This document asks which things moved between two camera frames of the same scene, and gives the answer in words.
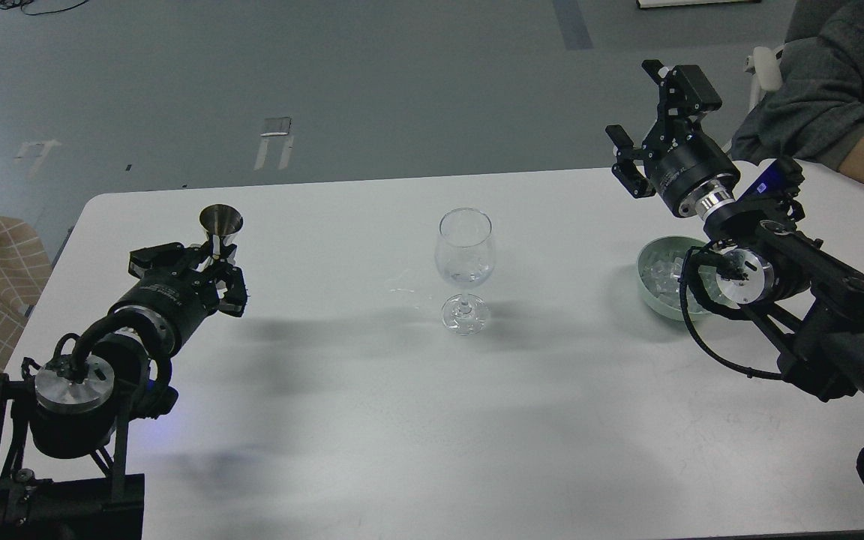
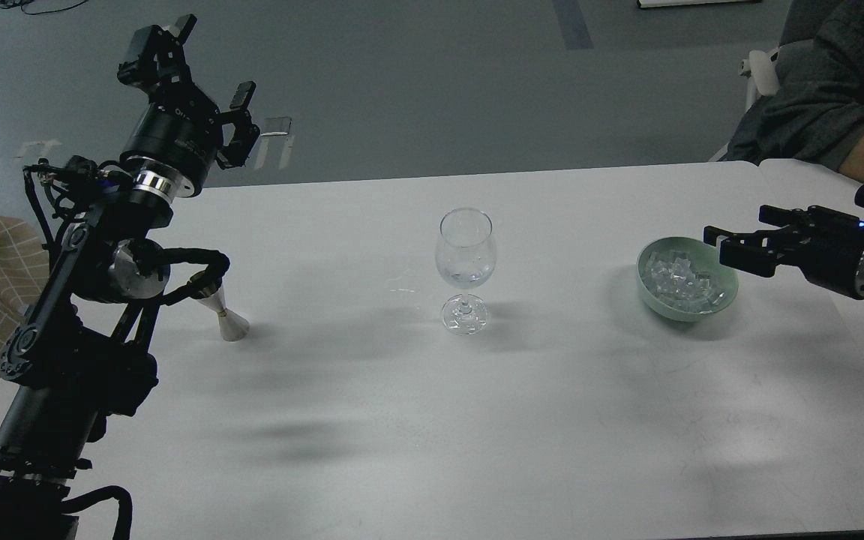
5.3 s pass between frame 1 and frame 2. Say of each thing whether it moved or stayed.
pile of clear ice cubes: stayed
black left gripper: moved
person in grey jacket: stayed
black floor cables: stayed
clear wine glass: stayed
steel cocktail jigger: moved
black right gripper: moved
